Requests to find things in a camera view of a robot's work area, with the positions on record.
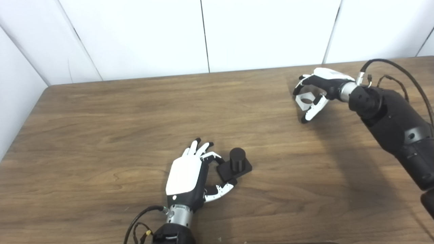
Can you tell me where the black peg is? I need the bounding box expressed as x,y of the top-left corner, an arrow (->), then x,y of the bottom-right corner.
216,147 -> 253,182

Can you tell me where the white and black right hand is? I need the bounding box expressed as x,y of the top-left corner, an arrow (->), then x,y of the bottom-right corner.
293,67 -> 356,124

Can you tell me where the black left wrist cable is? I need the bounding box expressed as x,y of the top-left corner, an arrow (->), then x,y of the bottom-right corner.
123,205 -> 169,244

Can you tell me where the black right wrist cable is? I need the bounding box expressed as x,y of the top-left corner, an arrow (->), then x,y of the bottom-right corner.
356,59 -> 434,129

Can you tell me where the thin left wire, yellow tag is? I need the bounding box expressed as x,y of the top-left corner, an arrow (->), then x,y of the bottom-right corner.
133,222 -> 153,244

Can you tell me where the thin right wire, yellow tag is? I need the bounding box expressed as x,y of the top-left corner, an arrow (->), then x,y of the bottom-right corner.
366,74 -> 410,102

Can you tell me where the white and black left hand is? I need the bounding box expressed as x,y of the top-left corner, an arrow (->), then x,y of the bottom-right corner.
165,138 -> 238,212

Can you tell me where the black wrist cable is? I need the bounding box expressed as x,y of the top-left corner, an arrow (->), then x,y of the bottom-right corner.
356,59 -> 434,129
123,205 -> 169,244

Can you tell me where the thin wire, yellow tag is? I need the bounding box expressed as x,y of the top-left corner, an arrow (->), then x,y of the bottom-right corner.
366,74 -> 410,102
133,222 -> 153,244

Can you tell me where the white square piece with hole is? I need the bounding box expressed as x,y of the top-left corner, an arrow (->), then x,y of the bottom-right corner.
295,90 -> 322,111

